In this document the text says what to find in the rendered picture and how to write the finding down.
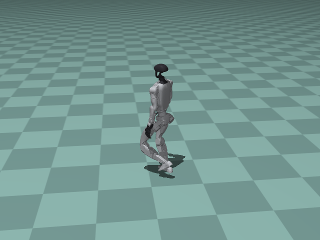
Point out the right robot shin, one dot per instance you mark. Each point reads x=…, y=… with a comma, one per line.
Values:
x=162, y=149

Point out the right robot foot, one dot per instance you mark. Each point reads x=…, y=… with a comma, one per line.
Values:
x=169, y=169

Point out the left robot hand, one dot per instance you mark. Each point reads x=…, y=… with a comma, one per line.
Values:
x=148, y=130

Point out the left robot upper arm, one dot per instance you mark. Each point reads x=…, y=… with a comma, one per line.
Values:
x=153, y=94

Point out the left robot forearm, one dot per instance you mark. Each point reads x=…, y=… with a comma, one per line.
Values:
x=152, y=116

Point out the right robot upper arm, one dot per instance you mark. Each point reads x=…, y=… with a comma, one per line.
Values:
x=171, y=83

